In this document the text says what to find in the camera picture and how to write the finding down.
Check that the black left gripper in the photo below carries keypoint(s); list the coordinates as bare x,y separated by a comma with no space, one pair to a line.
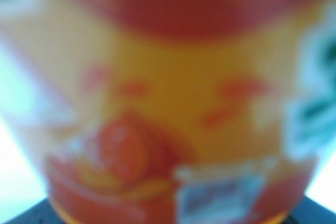
308,211

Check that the orange soda plastic bottle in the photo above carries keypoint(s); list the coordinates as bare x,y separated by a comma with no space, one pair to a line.
170,111

